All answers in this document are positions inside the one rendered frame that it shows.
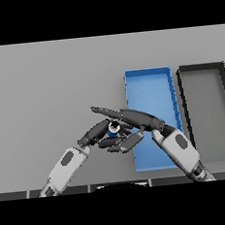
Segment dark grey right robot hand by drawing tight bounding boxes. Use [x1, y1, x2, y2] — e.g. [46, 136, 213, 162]
[89, 99, 170, 157]

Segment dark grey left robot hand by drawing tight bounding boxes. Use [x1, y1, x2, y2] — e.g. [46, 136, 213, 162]
[75, 115, 136, 154]

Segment blue pipe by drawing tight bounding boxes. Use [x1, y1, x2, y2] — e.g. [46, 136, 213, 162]
[106, 119, 123, 139]

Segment blue bin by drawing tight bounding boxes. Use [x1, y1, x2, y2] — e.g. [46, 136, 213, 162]
[123, 65, 188, 173]

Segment dark grey bin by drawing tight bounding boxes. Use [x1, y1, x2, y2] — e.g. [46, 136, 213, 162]
[176, 61, 225, 166]

